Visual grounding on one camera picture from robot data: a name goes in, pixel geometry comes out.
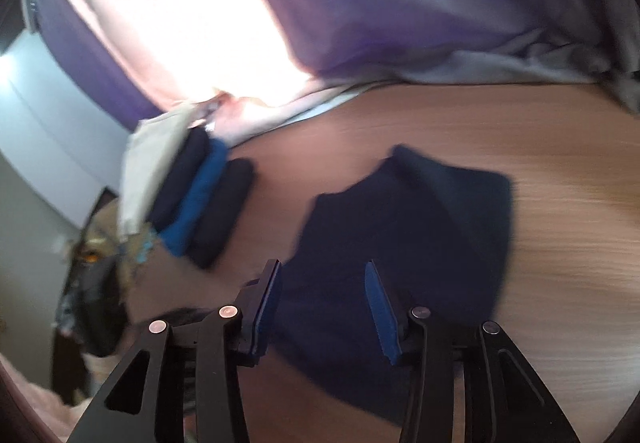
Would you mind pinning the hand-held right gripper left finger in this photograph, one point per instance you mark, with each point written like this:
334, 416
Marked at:
267, 303

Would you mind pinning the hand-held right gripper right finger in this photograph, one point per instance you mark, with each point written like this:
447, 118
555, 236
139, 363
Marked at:
380, 313

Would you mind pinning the navy pants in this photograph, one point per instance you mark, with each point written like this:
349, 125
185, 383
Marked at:
425, 233

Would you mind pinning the black folded garment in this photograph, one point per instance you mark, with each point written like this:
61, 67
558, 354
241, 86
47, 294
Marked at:
222, 208

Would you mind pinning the blue folded garment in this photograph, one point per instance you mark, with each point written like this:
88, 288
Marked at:
200, 203

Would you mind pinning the plaid fringed blanket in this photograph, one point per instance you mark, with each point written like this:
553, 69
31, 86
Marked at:
137, 253

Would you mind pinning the navy folded garment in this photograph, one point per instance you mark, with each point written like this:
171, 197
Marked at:
182, 178

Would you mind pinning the dark rounded object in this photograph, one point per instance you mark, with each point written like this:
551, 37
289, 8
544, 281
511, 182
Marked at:
100, 308

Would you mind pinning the stack of folded clothes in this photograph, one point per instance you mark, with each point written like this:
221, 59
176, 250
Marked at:
145, 173

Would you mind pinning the pink cloth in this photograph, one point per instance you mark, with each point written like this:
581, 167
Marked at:
30, 403

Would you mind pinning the sheer white curtain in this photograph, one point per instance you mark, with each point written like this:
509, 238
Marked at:
175, 13

